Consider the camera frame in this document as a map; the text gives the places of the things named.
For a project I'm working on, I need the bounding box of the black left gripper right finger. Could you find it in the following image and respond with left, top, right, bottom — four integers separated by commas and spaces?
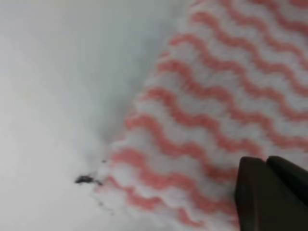
266, 156, 308, 206

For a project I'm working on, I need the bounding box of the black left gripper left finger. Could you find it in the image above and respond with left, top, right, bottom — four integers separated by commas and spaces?
234, 157, 308, 231

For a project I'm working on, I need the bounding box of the pink white striped towel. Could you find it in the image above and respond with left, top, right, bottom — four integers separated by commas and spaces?
95, 0, 308, 231

